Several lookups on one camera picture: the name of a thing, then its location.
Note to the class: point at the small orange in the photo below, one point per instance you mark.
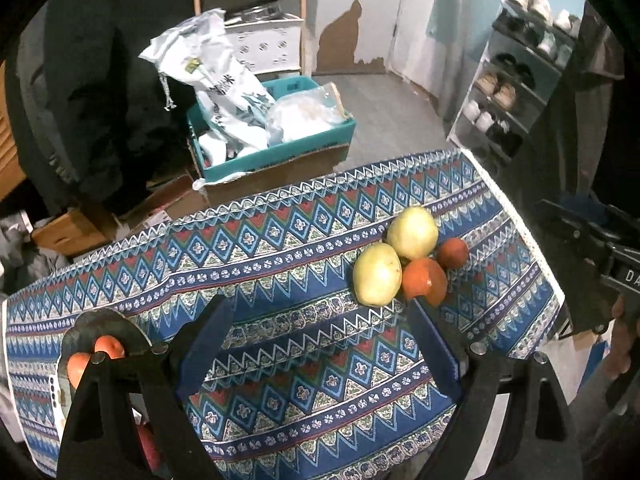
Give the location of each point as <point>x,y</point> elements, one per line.
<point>452,254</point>

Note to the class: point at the white rice bag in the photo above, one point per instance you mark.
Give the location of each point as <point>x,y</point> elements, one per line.
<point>233,102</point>

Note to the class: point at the teal storage bin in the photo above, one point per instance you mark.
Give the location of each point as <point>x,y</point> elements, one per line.
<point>251,159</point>

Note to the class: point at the black jacket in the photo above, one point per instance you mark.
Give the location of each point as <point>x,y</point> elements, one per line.
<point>92,121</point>

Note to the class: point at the large orange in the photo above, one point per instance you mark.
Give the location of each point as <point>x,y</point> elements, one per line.
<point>425,278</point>

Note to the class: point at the cardboard box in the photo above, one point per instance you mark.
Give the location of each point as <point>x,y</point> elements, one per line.
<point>297,169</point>

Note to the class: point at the small wooden box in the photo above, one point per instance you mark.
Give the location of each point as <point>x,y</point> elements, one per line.
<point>77,232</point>

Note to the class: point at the dark fruit bowl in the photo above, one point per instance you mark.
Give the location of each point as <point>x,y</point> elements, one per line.
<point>88,327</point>

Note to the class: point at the metal cooking pot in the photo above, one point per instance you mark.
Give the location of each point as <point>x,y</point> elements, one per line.
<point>256,11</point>

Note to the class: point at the clear plastic bag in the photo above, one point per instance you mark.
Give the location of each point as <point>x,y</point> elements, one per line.
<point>307,113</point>

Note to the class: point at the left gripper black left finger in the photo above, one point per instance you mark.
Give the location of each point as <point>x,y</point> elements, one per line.
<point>101,440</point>

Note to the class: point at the orange in bowl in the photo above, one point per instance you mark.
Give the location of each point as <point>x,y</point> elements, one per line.
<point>111,346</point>
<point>75,367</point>

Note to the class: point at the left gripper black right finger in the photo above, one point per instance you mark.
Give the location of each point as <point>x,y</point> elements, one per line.
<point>537,439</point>

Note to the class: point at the white patterned box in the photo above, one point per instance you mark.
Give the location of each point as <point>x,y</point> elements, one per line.
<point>270,46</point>

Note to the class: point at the yellow-green pear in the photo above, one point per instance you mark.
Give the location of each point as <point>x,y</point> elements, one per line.
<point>413,233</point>
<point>377,275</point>

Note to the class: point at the grey clothes pile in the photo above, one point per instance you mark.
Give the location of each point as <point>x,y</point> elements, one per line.
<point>22,261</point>

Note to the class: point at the patterned blue tablecloth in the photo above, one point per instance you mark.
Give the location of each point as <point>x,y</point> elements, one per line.
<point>309,384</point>

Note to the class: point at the shoe rack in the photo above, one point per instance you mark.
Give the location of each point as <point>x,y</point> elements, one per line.
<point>524,57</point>

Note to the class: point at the person's right hand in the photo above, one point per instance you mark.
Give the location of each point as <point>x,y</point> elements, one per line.
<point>618,360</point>

